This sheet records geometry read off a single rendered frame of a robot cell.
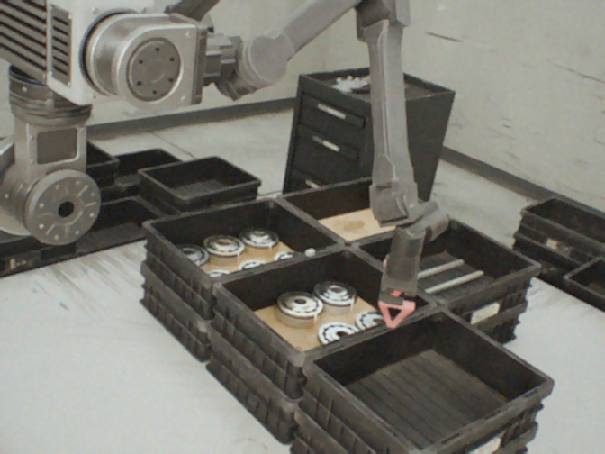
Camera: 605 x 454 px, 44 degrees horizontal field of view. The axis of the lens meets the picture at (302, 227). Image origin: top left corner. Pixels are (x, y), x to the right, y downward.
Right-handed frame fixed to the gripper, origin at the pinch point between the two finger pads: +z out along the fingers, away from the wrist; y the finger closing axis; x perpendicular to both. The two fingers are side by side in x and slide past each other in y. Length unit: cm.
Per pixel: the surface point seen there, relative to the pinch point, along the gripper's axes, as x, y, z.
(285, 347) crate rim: 18.9, -16.1, 0.8
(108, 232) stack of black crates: 105, 100, 74
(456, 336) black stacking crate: -14.6, 4.6, 8.5
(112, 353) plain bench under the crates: 59, -4, 25
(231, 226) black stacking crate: 43, 38, 15
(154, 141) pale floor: 154, 288, 143
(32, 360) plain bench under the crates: 74, -12, 23
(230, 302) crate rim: 32.4, -4.5, 2.8
